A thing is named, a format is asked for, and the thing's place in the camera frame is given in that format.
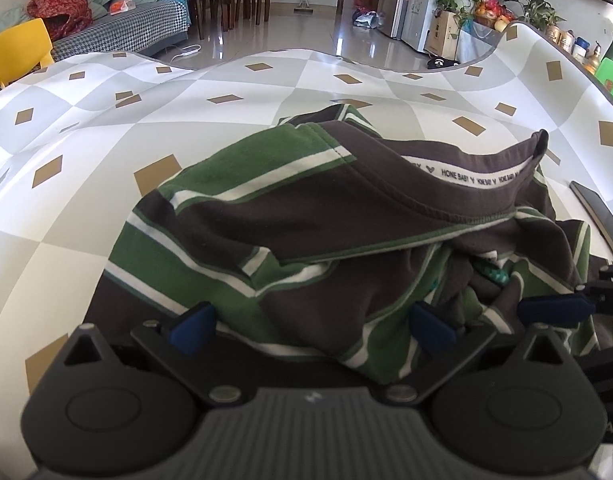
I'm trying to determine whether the houndstooth covered sofa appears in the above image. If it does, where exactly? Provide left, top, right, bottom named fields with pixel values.
left=51, top=0, right=190, bottom=61

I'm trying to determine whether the smartphone in clear case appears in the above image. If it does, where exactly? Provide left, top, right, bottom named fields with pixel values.
left=570, top=180, right=613, bottom=261

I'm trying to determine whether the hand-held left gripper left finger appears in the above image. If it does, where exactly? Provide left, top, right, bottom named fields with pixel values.
left=61, top=302, right=247, bottom=405

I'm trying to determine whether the cardboard box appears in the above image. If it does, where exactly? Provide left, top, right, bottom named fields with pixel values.
left=426, top=10, right=459, bottom=58

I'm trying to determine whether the green brown striped shirt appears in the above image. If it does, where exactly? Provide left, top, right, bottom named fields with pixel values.
left=84, top=104, right=607, bottom=386

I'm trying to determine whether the pile of fruit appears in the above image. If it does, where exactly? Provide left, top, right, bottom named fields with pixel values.
left=473, top=0, right=517, bottom=31

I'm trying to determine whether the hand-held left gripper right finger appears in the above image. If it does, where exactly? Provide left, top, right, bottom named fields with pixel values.
left=383, top=302, right=572, bottom=405

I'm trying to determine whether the row of bottles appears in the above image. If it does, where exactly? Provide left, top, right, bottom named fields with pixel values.
left=546, top=25, right=603, bottom=72

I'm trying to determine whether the plastic bag on floor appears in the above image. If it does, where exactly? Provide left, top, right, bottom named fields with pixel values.
left=353, top=7, right=384, bottom=28

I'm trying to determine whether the red patterned cloth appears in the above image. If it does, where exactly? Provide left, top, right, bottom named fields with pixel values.
left=26, top=0, right=93, bottom=41

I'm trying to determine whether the yellow plastic chair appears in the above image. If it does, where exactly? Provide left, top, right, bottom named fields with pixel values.
left=0, top=17, right=54, bottom=88

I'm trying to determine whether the checkered diamond pattern tablecloth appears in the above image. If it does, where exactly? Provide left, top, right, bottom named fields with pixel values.
left=0, top=22, right=613, bottom=480

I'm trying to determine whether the white cabinet appliance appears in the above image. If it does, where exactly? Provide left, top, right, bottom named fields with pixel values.
left=401, top=0, right=449, bottom=51

